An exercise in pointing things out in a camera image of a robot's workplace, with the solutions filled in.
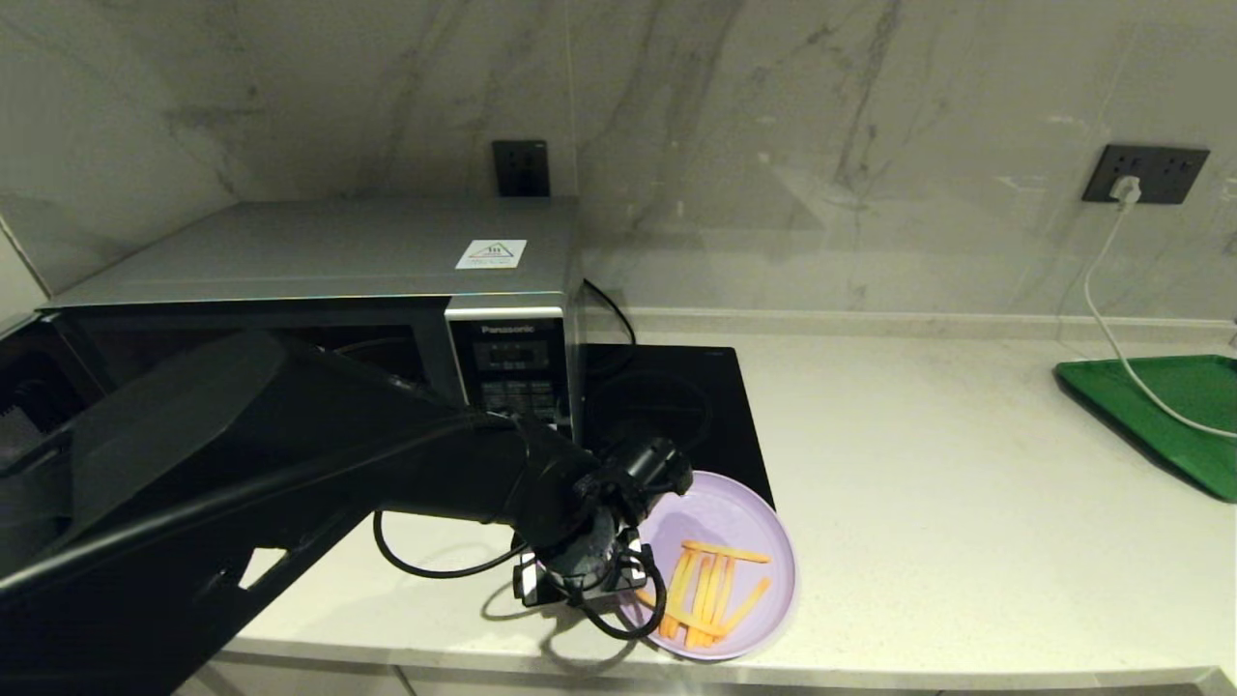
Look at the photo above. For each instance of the silver Panasonic microwave oven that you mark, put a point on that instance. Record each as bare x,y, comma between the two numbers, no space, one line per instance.
290,246

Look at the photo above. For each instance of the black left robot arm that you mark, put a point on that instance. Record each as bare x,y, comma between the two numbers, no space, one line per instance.
242,425

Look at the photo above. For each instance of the small black wall socket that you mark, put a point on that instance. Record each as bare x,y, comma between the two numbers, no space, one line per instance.
522,168

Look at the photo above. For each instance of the white warning sticker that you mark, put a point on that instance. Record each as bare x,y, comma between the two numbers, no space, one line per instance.
492,253

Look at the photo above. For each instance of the black induction cooktop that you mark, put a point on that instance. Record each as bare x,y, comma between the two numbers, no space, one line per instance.
676,387

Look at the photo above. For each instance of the green plastic tray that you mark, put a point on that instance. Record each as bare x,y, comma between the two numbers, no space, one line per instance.
1179,416

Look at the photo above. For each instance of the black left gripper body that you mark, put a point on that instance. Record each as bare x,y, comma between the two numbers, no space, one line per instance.
580,556

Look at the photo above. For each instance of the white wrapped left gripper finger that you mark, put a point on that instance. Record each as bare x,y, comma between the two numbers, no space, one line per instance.
530,583
633,570

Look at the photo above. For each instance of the purple plastic plate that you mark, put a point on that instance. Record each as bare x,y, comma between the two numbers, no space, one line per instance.
754,522

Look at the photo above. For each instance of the wide black wall socket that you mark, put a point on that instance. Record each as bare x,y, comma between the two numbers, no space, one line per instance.
1171,174

